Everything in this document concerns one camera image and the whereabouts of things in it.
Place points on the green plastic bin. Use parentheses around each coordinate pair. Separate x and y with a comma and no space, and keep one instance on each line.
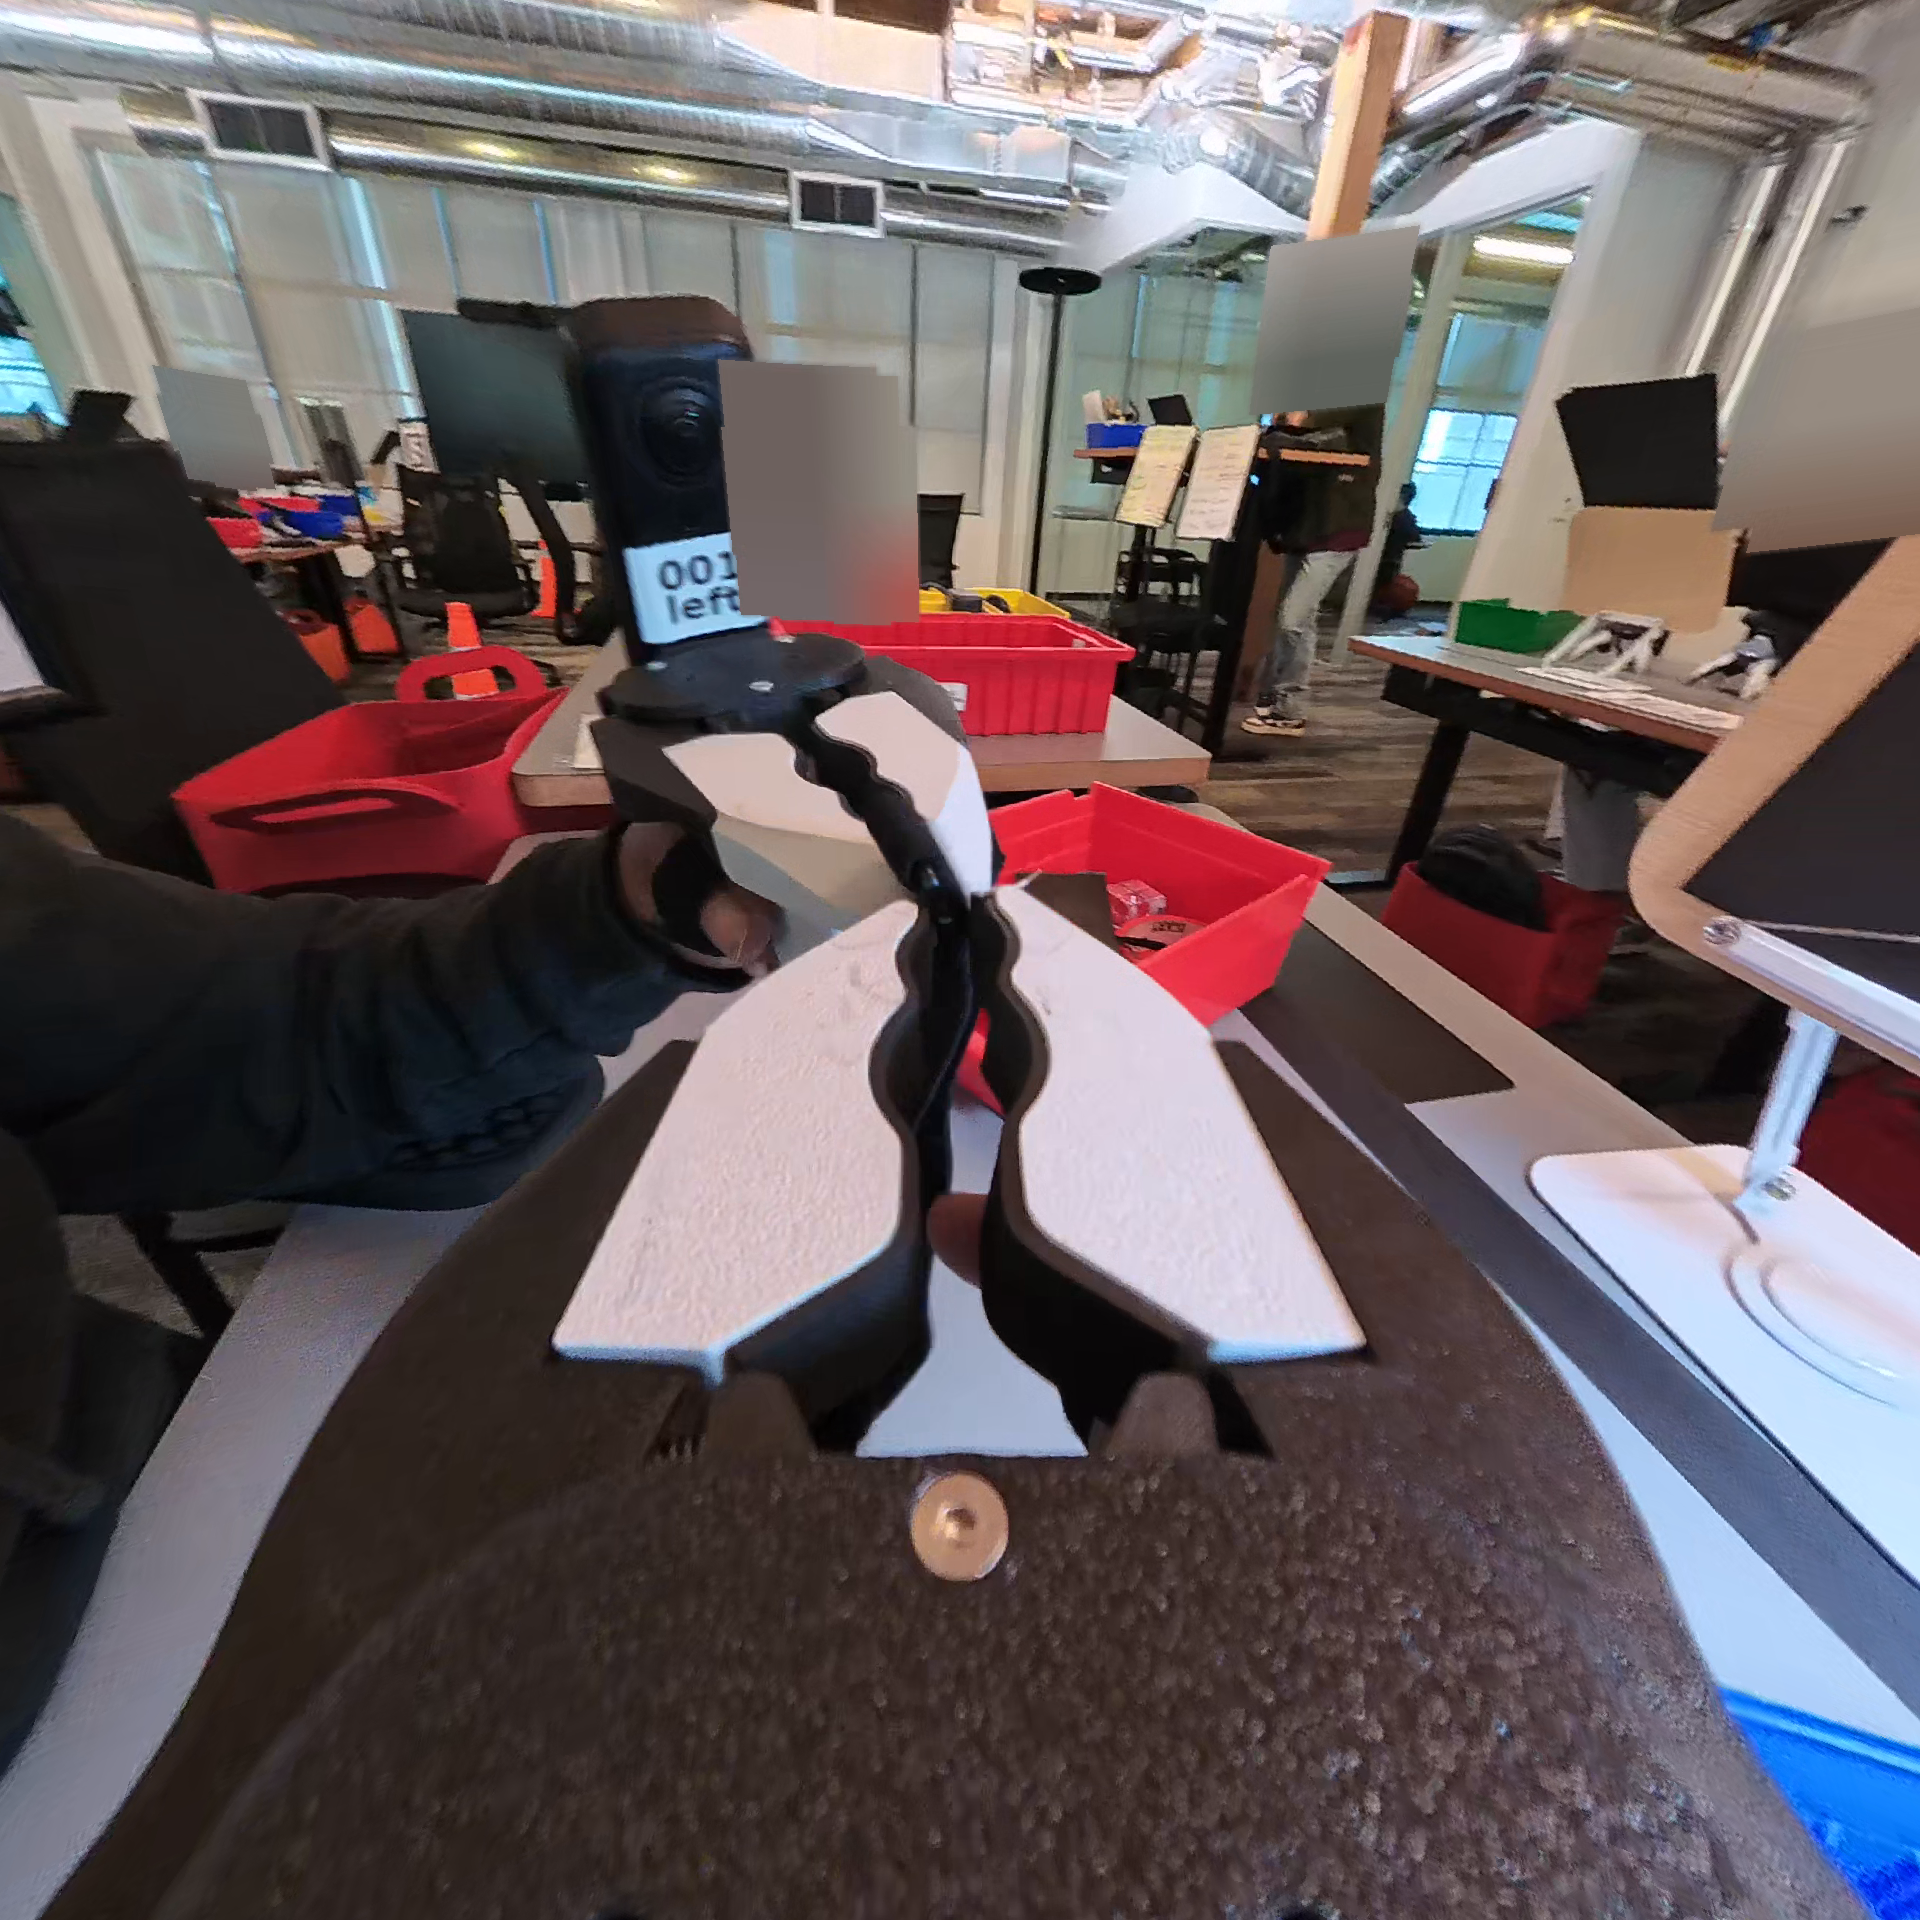
(1515,628)

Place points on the black floor lamp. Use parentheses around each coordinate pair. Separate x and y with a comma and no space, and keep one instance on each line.
(1059,281)

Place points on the grey side table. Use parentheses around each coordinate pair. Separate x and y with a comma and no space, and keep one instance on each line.
(1079,749)

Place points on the paper flip board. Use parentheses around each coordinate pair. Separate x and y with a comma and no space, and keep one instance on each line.
(1219,484)
(1155,478)

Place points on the silver ventilation duct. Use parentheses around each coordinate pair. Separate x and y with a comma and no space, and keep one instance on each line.
(570,158)

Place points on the red plastic bin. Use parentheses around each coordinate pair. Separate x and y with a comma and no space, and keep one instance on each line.
(1245,932)

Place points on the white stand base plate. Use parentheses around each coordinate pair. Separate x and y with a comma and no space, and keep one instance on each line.
(1651,1246)

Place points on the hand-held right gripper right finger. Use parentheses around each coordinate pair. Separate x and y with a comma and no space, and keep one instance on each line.
(1171,1186)

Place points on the orange traffic cone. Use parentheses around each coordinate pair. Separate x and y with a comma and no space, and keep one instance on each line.
(542,585)
(468,662)

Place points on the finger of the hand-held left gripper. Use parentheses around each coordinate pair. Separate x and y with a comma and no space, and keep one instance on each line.
(750,782)
(933,782)

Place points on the black display easel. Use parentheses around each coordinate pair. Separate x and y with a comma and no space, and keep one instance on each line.
(153,632)

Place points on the person's black hoodie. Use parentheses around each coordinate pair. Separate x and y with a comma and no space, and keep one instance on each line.
(43,1349)

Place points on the yellow plastic bin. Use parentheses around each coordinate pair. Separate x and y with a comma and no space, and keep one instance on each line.
(1019,601)

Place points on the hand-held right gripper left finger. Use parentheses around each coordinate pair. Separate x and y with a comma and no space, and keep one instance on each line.
(750,1186)

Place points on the person's left hand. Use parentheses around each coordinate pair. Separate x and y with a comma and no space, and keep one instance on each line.
(646,887)

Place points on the blue plastic bin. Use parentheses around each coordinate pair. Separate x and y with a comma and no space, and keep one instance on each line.
(1858,1830)

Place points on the long wooden desk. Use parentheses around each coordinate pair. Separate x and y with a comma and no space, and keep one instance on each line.
(1499,669)

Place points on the red tote basket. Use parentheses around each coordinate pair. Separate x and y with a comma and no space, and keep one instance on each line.
(378,810)

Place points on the black monitor screen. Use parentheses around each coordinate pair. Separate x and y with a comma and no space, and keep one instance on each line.
(496,397)

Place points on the red ribbed bin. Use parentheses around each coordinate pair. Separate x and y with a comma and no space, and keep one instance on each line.
(1019,673)

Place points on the black office chair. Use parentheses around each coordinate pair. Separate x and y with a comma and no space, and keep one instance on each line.
(464,541)

